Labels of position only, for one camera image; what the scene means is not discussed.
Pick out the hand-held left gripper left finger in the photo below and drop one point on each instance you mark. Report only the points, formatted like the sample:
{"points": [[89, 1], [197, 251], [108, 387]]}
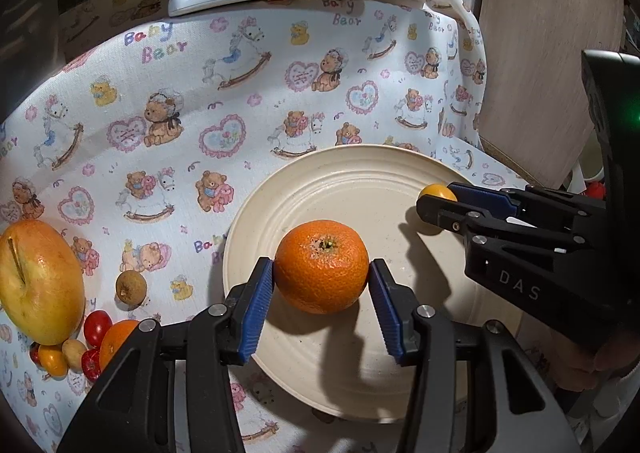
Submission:
{"points": [[255, 313]]}

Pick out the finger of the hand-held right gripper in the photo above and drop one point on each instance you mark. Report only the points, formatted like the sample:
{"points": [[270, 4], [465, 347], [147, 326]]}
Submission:
{"points": [[492, 199], [445, 214]]}

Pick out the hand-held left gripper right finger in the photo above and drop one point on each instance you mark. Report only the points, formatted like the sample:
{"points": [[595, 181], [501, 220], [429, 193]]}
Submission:
{"points": [[385, 313]]}

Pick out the small yellow cherry tomato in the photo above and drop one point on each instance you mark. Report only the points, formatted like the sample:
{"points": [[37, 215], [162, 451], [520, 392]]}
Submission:
{"points": [[440, 197], [52, 360]]}

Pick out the cream ceramic plate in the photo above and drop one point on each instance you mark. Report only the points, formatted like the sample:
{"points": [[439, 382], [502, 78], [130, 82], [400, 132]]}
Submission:
{"points": [[350, 373]]}

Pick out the large orange tangerine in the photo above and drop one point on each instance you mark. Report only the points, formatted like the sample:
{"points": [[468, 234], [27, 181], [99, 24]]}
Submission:
{"points": [[321, 266]]}

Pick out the yellow apple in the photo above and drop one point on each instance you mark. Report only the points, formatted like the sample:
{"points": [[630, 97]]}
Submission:
{"points": [[37, 283]]}

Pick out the person's right hand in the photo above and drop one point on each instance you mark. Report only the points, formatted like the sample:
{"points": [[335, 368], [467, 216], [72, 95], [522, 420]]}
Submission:
{"points": [[585, 365]]}

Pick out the brown longan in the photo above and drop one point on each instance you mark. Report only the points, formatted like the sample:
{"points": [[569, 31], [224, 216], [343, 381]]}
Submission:
{"points": [[131, 287]]}

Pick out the small orange tangerine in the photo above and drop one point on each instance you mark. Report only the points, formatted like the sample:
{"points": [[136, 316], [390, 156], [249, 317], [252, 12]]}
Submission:
{"points": [[117, 340]]}

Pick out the wooden board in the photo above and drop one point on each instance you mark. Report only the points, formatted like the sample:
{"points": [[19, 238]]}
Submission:
{"points": [[545, 58]]}

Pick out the red cherry tomato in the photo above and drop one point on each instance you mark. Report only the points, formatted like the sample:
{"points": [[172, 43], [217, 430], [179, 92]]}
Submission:
{"points": [[97, 328], [91, 365], [34, 354]]}

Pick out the bear-printed cloth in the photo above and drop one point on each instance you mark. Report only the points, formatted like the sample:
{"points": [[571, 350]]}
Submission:
{"points": [[200, 133]]}

